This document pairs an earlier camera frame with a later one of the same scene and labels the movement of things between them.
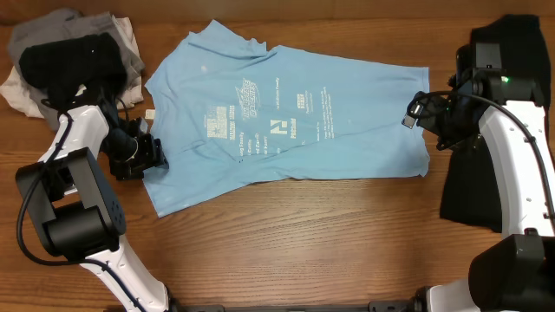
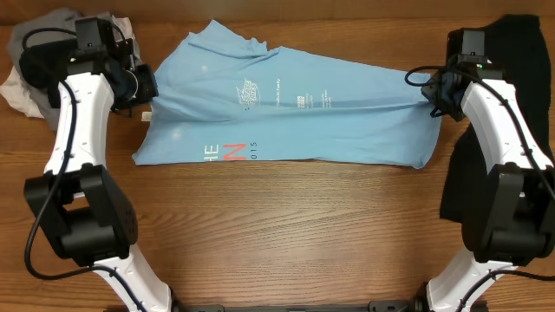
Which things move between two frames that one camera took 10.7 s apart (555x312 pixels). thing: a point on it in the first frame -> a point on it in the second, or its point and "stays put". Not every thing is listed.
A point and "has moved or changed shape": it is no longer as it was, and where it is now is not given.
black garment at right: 469,193 stays put
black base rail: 400,306 stays put
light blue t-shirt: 221,105 has moved or changed shape
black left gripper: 151,156 -> 149,90
